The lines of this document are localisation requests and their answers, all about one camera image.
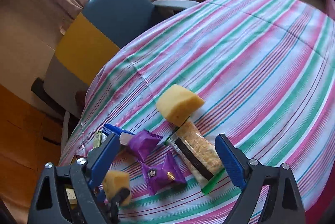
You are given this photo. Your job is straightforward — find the small yellow sponge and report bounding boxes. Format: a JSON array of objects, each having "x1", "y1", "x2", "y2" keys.
[{"x1": 102, "y1": 170, "x2": 131, "y2": 201}]

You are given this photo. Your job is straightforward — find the purple snack pouch lower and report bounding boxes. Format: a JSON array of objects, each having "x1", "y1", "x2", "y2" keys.
[{"x1": 141, "y1": 151, "x2": 186, "y2": 196}]

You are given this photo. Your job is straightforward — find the purple snack pouch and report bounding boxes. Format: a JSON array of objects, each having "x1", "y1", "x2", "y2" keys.
[
  {"x1": 141, "y1": 151, "x2": 186, "y2": 196},
  {"x1": 127, "y1": 129, "x2": 162, "y2": 163}
]

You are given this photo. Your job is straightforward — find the purple snack pouch upper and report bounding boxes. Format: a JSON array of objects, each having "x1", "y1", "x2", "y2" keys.
[{"x1": 127, "y1": 129, "x2": 162, "y2": 163}]

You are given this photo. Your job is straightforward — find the small green white box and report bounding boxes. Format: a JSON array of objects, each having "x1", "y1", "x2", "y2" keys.
[{"x1": 93, "y1": 130, "x2": 104, "y2": 149}]

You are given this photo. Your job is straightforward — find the blue toothpaste box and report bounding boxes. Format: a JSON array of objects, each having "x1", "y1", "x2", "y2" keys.
[{"x1": 102, "y1": 124, "x2": 135, "y2": 146}]

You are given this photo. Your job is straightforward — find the cracker snack packet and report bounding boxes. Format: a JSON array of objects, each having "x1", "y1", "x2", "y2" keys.
[{"x1": 164, "y1": 119, "x2": 225, "y2": 195}]

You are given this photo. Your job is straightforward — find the large yellow sponge wedge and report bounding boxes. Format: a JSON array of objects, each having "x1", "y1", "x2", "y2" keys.
[{"x1": 156, "y1": 84, "x2": 204, "y2": 127}]

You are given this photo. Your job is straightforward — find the striped bedspread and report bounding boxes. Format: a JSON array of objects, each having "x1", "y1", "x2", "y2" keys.
[{"x1": 60, "y1": 0, "x2": 334, "y2": 209}]

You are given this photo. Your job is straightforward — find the blue yellow grey armchair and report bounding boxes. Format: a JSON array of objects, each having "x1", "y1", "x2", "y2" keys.
[{"x1": 31, "y1": 0, "x2": 197, "y2": 118}]

